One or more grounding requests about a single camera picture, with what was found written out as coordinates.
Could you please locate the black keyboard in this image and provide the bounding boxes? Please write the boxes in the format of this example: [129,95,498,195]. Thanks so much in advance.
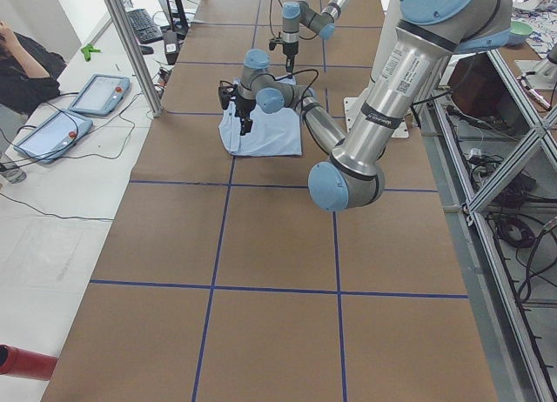
[126,9,163,44]

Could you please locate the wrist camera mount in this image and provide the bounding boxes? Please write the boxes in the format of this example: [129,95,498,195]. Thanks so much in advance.
[218,80,238,111]
[268,37,284,50]

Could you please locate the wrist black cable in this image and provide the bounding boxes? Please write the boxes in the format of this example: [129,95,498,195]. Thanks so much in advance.
[269,69,319,111]
[268,0,323,42]

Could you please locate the green bowl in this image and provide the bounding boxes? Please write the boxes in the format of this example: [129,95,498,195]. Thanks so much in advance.
[507,21,533,46]

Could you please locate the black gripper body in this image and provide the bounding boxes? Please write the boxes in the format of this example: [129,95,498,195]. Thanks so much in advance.
[235,95,256,121]
[282,41,299,58]

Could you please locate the seated person in black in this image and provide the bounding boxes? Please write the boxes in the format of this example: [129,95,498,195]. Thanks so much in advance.
[1,21,66,116]

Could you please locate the upper teach pendant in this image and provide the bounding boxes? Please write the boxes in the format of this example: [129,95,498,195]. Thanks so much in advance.
[68,74,131,117]

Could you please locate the lower teach pendant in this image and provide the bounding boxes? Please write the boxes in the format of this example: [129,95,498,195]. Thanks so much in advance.
[14,110,93,164]

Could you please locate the aluminium frame cabinet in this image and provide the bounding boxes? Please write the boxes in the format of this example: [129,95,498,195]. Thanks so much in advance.
[419,44,556,401]

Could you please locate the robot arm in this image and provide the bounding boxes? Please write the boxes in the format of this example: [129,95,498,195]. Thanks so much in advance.
[269,0,351,74]
[219,0,513,211]

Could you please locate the red fire extinguisher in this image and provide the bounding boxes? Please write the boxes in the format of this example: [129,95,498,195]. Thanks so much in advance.
[1,345,58,381]

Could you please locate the light blue t-shirt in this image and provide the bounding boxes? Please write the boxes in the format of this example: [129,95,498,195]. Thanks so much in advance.
[218,88,302,157]

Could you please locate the aluminium frame post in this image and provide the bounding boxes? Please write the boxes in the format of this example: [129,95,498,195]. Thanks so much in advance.
[104,0,163,117]

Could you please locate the teach pendant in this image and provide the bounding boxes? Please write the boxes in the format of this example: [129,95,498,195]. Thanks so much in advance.
[14,110,93,164]
[68,74,131,117]

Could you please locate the green clip tool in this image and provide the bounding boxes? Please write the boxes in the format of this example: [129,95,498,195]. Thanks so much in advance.
[80,44,102,62]

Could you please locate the clear water bottle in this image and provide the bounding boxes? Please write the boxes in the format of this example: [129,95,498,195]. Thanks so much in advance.
[0,152,27,184]

